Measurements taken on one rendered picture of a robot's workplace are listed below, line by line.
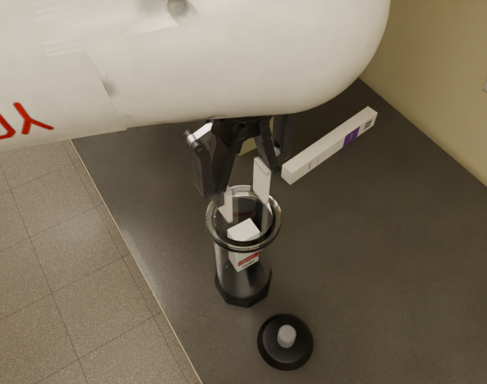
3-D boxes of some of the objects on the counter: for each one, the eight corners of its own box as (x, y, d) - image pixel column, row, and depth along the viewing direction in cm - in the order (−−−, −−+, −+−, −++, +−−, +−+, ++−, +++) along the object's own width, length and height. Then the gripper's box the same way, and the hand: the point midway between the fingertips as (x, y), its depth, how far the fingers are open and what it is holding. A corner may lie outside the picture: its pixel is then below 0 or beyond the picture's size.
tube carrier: (252, 242, 84) (254, 174, 67) (285, 287, 79) (296, 225, 62) (202, 270, 81) (191, 205, 64) (233, 318, 76) (230, 263, 58)
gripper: (298, 17, 46) (281, 160, 65) (139, 78, 40) (171, 215, 60) (344, 56, 42) (312, 196, 62) (176, 129, 37) (198, 257, 56)
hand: (243, 192), depth 58 cm, fingers open, 5 cm apart
